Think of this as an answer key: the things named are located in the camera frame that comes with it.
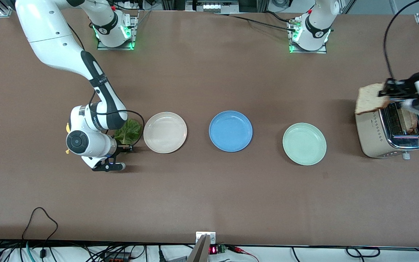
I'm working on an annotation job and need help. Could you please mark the small silver metal bracket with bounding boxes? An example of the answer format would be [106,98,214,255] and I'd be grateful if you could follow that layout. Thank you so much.
[196,231,216,245]

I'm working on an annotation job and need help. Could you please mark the beige round plate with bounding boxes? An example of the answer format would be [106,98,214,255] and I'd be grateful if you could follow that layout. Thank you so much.
[143,112,188,154]

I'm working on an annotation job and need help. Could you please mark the long black table cable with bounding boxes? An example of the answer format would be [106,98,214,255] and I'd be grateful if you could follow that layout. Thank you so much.
[213,13,297,29]

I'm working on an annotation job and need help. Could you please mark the champagne metal toaster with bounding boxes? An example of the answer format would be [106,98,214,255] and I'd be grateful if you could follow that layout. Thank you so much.
[355,100,419,160]

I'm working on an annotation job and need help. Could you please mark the brown bread slice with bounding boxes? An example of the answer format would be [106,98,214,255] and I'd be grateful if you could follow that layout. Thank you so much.
[400,108,418,133]
[355,83,390,115]

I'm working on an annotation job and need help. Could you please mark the red clip leads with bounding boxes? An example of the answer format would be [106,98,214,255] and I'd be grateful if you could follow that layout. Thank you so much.
[228,246,260,262]

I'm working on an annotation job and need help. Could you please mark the grey electronics box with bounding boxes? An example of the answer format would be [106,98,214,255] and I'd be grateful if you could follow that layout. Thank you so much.
[185,0,240,14]

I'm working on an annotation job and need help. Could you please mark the green lettuce leaf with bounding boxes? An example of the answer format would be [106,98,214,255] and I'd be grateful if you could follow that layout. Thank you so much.
[113,119,143,145]

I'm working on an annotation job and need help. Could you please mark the coiled black cable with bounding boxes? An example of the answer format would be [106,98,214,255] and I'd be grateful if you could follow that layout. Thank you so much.
[345,246,381,259]

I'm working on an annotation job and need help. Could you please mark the blue round plate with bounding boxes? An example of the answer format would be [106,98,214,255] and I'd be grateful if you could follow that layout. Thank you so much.
[209,110,253,152]

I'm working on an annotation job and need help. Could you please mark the pale green round plate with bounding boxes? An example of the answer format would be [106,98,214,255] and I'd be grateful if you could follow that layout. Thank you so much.
[282,123,327,166]

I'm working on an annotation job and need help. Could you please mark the grey aluminium bar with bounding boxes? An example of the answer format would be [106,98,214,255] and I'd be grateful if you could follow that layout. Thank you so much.
[187,235,210,262]

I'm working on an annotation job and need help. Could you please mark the thin black looped cable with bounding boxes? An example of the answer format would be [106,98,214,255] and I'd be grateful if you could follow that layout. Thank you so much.
[21,207,59,242]

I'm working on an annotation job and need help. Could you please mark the short black table cable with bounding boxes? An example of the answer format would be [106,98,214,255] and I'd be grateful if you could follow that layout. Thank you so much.
[263,11,294,23]

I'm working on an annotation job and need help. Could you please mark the white power strip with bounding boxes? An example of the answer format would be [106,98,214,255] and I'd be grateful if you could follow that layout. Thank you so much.
[113,0,148,11]

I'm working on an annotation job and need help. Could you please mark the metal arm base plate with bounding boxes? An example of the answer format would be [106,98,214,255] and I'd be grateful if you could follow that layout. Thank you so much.
[97,10,139,51]
[288,18,327,54]

